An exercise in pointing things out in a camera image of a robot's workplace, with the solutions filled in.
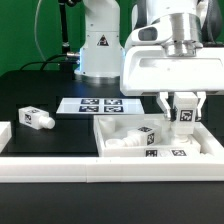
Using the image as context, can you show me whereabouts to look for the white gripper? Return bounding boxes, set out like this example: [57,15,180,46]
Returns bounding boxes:
[120,18,224,121]

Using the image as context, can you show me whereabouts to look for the white square tabletop tray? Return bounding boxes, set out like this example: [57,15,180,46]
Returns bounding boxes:
[93,114,224,159]

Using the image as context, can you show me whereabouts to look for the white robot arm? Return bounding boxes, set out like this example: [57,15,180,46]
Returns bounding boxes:
[74,0,224,119]

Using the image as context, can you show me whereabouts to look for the white U-shaped fence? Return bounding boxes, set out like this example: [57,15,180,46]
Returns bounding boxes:
[0,120,224,183]

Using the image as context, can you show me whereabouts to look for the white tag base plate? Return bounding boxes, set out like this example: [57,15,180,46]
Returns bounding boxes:
[57,98,144,114]

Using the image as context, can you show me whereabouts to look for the black cables at base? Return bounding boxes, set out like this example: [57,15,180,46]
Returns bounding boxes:
[19,0,81,72]

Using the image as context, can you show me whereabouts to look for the grey hanging cable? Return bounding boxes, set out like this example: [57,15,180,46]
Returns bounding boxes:
[33,0,48,63]

